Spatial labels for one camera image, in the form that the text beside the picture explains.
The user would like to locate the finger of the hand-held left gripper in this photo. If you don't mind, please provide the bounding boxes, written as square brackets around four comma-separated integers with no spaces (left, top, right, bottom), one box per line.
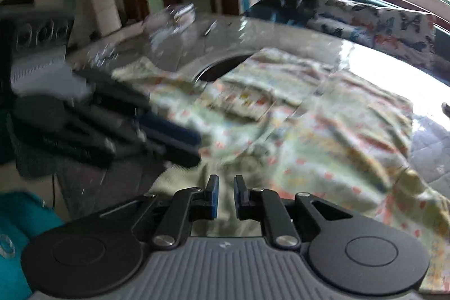
[72,69,203,150]
[63,102,203,169]

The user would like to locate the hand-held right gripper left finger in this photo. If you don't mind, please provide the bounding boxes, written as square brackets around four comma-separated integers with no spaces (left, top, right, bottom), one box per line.
[99,174,219,249]

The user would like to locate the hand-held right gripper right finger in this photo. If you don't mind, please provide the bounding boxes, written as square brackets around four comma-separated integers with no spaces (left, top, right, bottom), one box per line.
[234,174,354,249]

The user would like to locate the floral print garment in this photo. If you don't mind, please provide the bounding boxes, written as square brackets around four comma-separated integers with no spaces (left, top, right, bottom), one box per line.
[112,47,450,294]

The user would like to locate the white refrigerator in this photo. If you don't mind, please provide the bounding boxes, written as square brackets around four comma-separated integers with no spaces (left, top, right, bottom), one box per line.
[87,0,122,38]

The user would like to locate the dark pen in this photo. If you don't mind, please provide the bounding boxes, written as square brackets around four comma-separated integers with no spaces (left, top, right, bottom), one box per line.
[203,21,219,38]

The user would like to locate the clear plastic wrapper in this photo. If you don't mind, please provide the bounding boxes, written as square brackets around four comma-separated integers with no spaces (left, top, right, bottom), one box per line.
[142,2,196,40]

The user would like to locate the dark teal sofa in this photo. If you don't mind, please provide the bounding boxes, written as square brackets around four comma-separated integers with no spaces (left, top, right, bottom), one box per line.
[243,0,450,79]

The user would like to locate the butterfly print sofa cover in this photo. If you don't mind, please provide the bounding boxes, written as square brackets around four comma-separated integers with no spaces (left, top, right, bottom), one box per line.
[307,0,438,66]

